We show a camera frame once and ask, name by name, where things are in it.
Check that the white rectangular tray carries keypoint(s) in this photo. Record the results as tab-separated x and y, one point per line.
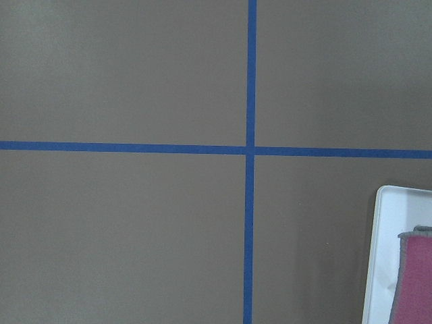
397	210

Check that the pink fleece cloth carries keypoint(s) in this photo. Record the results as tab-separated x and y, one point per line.
412	299

